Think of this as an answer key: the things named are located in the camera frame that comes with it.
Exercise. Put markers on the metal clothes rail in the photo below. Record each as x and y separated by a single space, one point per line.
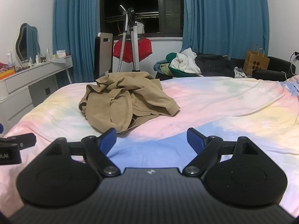
149 14

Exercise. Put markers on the white hanging garment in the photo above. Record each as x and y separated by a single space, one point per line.
140 28

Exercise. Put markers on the tan sweatshirt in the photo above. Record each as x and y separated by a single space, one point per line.
140 98

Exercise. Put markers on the small white bottle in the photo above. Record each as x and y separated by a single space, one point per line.
37 59
30 61

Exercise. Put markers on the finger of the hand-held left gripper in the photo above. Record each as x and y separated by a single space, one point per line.
25 141

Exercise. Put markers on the red garment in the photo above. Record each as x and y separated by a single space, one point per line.
143 49

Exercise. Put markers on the wavy frame mirror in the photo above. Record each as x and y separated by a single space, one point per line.
25 42

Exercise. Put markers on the tall white bottle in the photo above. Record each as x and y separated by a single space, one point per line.
48 55

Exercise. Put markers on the blue garment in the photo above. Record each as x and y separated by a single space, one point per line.
160 64

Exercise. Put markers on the yellow-green garment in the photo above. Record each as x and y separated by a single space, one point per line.
165 69

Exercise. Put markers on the black jacket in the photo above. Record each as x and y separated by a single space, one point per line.
215 67

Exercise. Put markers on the brown paper bag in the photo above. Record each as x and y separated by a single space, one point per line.
255 63

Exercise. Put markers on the colourful box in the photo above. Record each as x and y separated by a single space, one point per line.
7 71

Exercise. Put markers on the white dresser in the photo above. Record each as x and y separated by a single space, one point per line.
21 79

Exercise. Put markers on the white patterned cloth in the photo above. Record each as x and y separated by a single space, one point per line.
240 73

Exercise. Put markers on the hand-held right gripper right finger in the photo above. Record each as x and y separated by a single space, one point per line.
195 140

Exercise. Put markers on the metal clothes rack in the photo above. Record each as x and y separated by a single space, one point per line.
135 51

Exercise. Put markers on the blue curtain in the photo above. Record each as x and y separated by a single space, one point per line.
74 28
222 16

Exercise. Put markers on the pastel tie-dye blanket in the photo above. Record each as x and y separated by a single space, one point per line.
222 102

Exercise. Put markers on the white box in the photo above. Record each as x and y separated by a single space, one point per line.
61 53

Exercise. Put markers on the green garment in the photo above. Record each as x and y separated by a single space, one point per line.
178 73

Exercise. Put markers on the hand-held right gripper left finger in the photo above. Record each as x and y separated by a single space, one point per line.
109 138

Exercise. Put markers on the white spray bottle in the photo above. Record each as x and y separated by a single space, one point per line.
9 58

